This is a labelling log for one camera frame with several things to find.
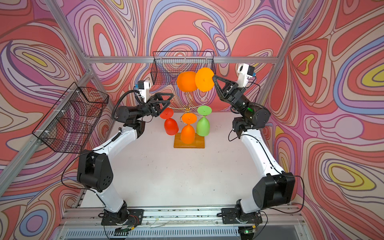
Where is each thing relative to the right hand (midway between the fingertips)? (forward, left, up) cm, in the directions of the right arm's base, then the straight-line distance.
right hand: (210, 83), depth 48 cm
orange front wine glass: (+5, +9, -34) cm, 36 cm away
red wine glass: (+13, +19, -36) cm, 42 cm away
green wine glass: (+10, +1, -33) cm, 34 cm away
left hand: (+6, +14, -13) cm, 20 cm away
